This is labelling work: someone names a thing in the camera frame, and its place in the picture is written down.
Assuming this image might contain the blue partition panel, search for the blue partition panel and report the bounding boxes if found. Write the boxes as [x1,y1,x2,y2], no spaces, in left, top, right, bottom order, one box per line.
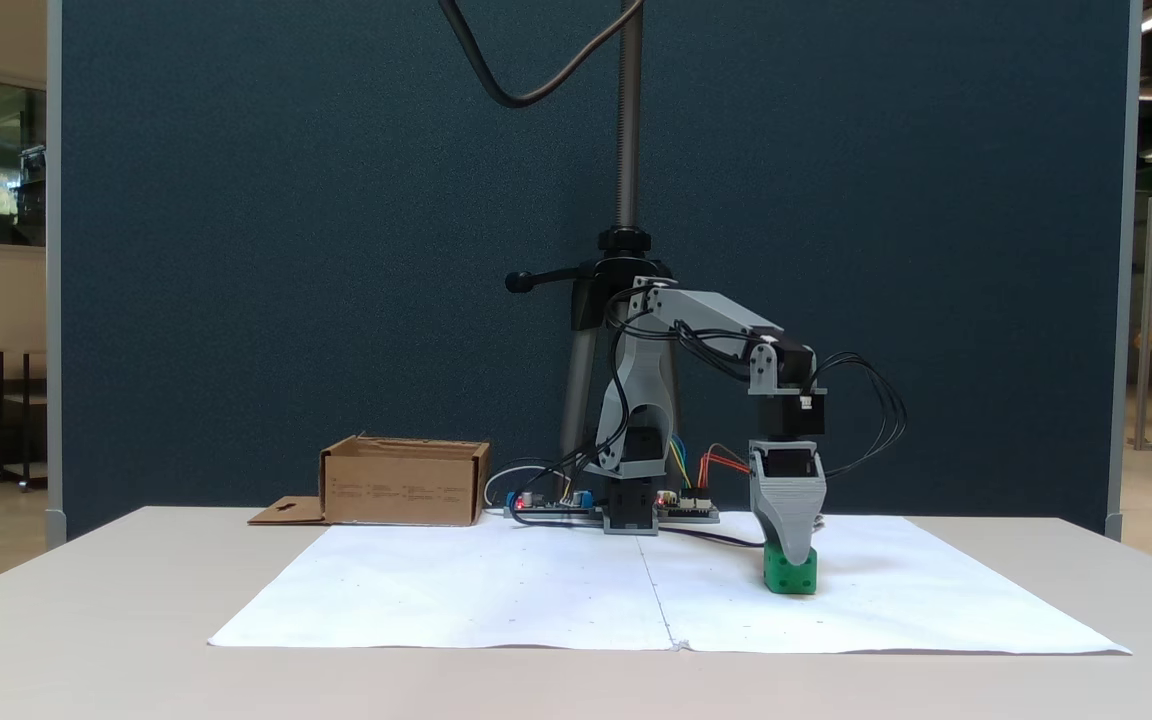
[46,0,1144,546]

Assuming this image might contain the black shelf rack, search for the black shelf rack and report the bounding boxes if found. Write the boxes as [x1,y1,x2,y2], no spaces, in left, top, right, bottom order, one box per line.
[0,348,49,491]

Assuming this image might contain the black elbow motor cable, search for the black elbow motor cable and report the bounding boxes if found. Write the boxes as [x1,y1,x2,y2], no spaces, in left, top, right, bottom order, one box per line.
[606,290,772,386]

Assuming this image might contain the circuit board with coloured wires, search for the circuit board with coloured wires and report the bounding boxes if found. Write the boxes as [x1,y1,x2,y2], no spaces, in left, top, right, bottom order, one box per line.
[656,490,721,524]

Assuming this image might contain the black camera tripod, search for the black camera tripod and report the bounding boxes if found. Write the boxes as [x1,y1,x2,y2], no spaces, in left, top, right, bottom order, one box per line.
[506,0,682,491]

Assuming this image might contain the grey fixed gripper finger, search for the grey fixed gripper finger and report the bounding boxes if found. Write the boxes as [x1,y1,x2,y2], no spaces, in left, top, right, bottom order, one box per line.
[756,500,825,567]

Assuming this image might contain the brown cardboard box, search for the brown cardboard box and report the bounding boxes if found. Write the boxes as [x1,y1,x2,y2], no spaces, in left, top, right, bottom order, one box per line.
[248,434,492,528]

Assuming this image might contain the white paper sheet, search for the white paper sheet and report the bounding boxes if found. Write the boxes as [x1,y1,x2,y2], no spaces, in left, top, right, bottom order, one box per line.
[208,522,677,651]
[639,512,1133,657]

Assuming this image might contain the framed wall window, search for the framed wall window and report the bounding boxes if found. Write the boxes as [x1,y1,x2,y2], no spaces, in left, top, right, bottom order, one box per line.
[0,68,47,256]

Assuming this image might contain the black wrist motor cable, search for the black wrist motor cable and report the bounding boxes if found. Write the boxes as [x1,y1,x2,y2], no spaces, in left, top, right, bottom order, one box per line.
[811,352,908,477]

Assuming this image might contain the green dice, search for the green dice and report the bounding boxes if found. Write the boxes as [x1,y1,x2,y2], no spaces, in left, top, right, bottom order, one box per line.
[763,545,819,597]

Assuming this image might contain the black cable on paper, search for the black cable on paper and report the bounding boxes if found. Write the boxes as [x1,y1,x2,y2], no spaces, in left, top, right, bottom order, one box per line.
[656,512,827,549]

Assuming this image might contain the blue circuit board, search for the blue circuit board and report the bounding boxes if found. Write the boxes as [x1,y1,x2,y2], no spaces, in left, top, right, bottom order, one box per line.
[502,488,599,521]

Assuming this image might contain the dark hanging cable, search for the dark hanging cable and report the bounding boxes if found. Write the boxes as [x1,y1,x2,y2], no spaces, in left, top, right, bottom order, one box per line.
[436,0,645,109]

